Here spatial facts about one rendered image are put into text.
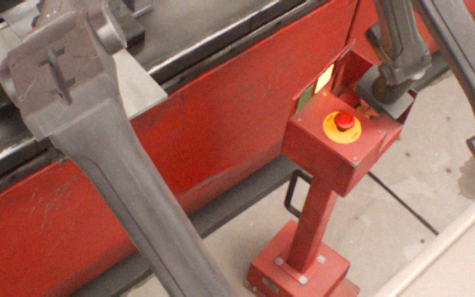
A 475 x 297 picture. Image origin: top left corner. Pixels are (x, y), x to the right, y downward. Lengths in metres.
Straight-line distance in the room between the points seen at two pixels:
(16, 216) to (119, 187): 0.90
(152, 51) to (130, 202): 0.85
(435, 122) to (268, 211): 0.62
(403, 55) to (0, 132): 0.68
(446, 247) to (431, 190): 1.64
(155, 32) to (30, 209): 0.40
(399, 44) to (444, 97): 1.36
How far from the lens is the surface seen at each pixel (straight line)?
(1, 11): 1.39
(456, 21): 1.03
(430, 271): 0.83
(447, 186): 2.53
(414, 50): 1.40
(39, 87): 0.68
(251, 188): 2.33
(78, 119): 0.67
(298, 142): 1.60
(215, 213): 2.28
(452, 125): 2.66
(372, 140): 1.58
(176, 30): 1.56
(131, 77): 1.32
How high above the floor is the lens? 2.04
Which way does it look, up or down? 56 degrees down
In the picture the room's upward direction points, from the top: 9 degrees clockwise
